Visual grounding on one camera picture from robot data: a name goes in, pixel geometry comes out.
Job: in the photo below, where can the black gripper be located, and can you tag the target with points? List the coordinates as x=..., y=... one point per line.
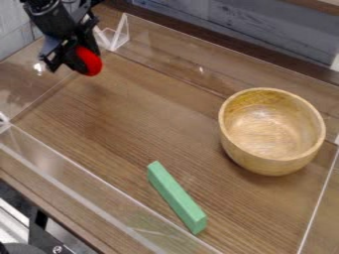
x=66, y=30

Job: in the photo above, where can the red plush strawberry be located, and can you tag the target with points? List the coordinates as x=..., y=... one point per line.
x=89, y=62

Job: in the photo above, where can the wooden bowl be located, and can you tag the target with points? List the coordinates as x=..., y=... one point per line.
x=272, y=131

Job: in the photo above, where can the green rectangular block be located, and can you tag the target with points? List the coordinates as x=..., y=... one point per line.
x=186, y=208

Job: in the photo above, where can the clear acrylic corner bracket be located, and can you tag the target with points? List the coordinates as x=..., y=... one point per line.
x=113, y=38

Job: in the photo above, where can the clear acrylic front wall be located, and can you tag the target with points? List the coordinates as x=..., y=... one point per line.
x=114, y=223

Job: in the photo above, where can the black metal table frame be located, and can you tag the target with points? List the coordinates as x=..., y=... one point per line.
x=41, y=238

